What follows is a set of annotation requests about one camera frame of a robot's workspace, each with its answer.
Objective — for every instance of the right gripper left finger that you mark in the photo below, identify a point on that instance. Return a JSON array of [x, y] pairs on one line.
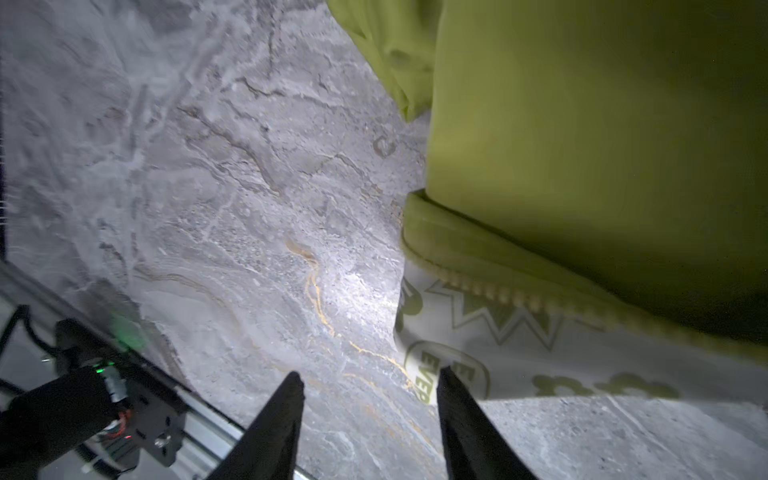
[[268, 448]]

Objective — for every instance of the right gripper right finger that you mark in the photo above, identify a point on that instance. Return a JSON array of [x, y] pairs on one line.
[[473, 447]]

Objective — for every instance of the green zip-up jacket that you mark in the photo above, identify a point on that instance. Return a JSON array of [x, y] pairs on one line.
[[594, 214]]

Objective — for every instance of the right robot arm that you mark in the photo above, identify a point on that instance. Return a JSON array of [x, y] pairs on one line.
[[43, 424]]

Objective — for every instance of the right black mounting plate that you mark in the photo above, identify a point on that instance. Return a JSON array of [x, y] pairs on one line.
[[150, 419]]

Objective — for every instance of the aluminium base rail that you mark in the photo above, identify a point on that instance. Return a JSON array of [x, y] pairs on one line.
[[43, 338]]

